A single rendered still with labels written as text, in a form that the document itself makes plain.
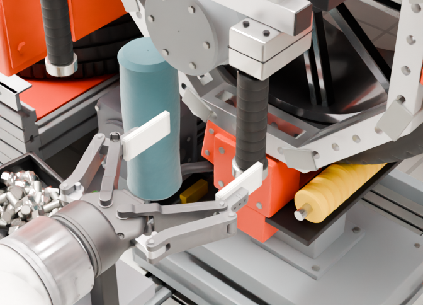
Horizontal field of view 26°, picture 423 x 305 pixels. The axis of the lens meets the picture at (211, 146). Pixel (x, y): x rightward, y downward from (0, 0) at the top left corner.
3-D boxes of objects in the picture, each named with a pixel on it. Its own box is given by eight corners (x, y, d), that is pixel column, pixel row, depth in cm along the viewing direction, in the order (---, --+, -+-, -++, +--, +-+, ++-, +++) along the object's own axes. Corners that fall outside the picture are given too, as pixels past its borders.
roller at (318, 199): (415, 147, 157) (419, 120, 153) (312, 238, 140) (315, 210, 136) (386, 133, 160) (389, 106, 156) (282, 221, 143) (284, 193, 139)
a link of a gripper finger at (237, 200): (209, 210, 93) (231, 224, 91) (241, 185, 96) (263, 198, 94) (209, 221, 94) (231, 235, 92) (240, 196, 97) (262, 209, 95)
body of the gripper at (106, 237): (43, 256, 94) (108, 210, 99) (100, 298, 90) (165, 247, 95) (34, 203, 89) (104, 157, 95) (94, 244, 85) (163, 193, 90)
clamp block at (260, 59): (312, 48, 105) (315, 7, 101) (262, 82, 99) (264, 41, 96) (277, 33, 107) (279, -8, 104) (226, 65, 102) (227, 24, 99)
